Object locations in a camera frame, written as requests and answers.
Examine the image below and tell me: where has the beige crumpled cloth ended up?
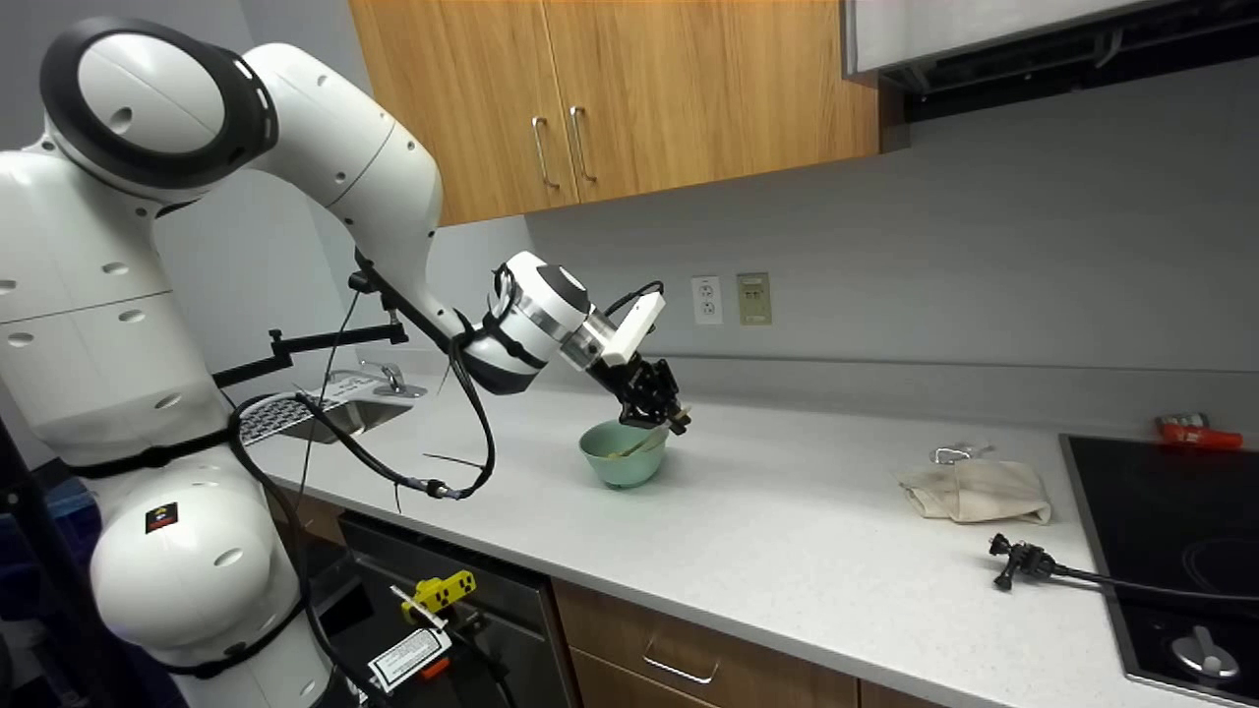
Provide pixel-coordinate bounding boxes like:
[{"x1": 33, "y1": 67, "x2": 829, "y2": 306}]
[{"x1": 895, "y1": 450, "x2": 1059, "y2": 533}]

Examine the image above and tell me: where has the black cable plug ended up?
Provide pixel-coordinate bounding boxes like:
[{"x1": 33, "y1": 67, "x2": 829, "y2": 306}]
[{"x1": 989, "y1": 533, "x2": 1259, "y2": 610}]

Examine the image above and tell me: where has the metal cabinet door handle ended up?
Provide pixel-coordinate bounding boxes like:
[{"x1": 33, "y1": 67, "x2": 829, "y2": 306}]
[
  {"x1": 527, "y1": 109, "x2": 564, "y2": 199},
  {"x1": 564, "y1": 102, "x2": 603, "y2": 191}
]

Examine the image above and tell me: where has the wooden drawer cabinet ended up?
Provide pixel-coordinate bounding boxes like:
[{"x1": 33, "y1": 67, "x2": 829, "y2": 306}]
[{"x1": 548, "y1": 578, "x2": 949, "y2": 708}]

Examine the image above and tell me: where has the black glass cooktop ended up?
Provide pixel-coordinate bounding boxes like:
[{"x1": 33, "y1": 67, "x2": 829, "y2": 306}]
[{"x1": 1059, "y1": 435, "x2": 1259, "y2": 706}]

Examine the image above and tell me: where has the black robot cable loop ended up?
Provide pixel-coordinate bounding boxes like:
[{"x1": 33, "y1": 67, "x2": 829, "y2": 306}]
[{"x1": 229, "y1": 260, "x2": 503, "y2": 509}]

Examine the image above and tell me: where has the wall power outlet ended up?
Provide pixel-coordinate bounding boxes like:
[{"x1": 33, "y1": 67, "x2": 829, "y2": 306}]
[{"x1": 734, "y1": 268, "x2": 774, "y2": 330}]

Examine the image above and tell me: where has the steel kitchen sink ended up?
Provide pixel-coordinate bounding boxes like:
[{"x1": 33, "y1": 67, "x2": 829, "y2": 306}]
[{"x1": 235, "y1": 365, "x2": 430, "y2": 450}]

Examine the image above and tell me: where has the wooden wall cabinet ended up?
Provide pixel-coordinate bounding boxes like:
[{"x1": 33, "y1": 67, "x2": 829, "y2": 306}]
[{"x1": 347, "y1": 0, "x2": 884, "y2": 227}]

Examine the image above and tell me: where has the mint green bowl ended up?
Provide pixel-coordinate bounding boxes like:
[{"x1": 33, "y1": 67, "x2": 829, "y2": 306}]
[{"x1": 573, "y1": 419, "x2": 673, "y2": 492}]

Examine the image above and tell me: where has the white power outlet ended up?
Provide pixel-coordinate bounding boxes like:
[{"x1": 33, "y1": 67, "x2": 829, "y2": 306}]
[{"x1": 687, "y1": 272, "x2": 729, "y2": 330}]

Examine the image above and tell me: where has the black dishwasher front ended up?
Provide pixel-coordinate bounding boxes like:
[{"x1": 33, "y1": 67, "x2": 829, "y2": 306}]
[{"x1": 335, "y1": 509, "x2": 579, "y2": 708}]

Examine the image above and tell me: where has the metal drawer handle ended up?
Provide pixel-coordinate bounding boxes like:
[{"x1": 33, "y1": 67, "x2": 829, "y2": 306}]
[{"x1": 641, "y1": 648, "x2": 722, "y2": 690}]

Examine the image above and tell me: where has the yellow hand tool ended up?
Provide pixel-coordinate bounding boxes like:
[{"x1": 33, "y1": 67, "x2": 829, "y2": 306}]
[{"x1": 396, "y1": 566, "x2": 482, "y2": 619}]

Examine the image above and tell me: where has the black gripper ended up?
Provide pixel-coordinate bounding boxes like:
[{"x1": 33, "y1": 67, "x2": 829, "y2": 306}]
[{"x1": 591, "y1": 349, "x2": 697, "y2": 441}]

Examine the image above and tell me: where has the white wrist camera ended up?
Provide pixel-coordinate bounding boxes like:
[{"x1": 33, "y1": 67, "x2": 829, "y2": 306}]
[{"x1": 594, "y1": 284, "x2": 670, "y2": 372}]

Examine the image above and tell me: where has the silver knob on cooktop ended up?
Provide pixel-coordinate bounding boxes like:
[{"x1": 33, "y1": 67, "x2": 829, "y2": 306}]
[{"x1": 1167, "y1": 621, "x2": 1243, "y2": 686}]

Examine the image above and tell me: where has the steel range hood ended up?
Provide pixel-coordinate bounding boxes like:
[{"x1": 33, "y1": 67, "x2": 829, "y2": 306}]
[{"x1": 842, "y1": 0, "x2": 1259, "y2": 126}]

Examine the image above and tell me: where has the small red object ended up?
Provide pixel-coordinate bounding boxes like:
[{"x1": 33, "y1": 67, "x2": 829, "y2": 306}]
[{"x1": 1154, "y1": 408, "x2": 1246, "y2": 457}]

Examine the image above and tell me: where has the white and red device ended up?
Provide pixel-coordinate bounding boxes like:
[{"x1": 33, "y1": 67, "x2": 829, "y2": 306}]
[{"x1": 367, "y1": 627, "x2": 457, "y2": 693}]

